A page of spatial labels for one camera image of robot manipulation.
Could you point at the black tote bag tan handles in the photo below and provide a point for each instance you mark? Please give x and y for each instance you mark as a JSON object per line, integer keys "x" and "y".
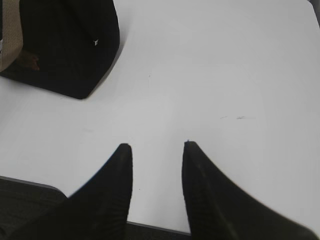
{"x": 64, "y": 46}

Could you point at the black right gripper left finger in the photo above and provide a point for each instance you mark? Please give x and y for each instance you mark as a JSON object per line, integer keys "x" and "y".
{"x": 99, "y": 209}

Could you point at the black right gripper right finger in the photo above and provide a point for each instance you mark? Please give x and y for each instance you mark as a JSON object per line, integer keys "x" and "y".
{"x": 217, "y": 209}

